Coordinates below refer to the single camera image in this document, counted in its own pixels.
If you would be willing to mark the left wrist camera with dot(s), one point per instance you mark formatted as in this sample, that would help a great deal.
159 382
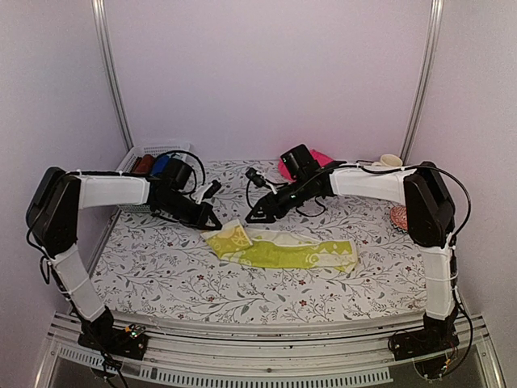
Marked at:
206 191

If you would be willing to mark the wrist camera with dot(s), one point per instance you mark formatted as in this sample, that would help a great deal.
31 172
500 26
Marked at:
206 191
259 179

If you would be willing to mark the left aluminium frame post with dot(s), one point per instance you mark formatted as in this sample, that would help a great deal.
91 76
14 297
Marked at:
102 31

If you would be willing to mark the blue rolled towel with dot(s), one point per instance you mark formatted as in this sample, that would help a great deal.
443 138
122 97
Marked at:
159 165

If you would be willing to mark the aluminium frame post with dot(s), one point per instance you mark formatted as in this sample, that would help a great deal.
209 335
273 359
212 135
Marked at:
102 31
430 49

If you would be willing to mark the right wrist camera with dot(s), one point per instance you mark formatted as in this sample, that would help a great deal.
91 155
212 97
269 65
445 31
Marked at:
259 179

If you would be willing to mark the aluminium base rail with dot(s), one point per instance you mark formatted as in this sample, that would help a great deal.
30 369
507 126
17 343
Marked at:
183 353

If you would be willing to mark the green and cream patterned towel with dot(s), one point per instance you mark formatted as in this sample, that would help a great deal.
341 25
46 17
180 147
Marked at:
273 249

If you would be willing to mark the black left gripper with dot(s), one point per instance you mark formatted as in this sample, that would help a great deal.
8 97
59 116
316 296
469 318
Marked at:
207 210

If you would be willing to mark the brown rolled towel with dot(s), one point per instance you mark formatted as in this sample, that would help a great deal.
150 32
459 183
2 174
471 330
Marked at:
143 165

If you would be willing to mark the right robot arm white sleeve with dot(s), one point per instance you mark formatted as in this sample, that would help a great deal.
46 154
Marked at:
431 226

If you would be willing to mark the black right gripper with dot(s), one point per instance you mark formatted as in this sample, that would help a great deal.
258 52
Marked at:
268 210

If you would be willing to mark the right aluminium frame post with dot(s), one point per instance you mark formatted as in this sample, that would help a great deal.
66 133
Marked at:
430 49

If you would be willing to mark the pink towel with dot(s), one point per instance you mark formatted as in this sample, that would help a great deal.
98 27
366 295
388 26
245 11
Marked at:
299 162

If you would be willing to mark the cream ceramic mug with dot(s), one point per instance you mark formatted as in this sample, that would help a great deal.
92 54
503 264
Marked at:
388 160

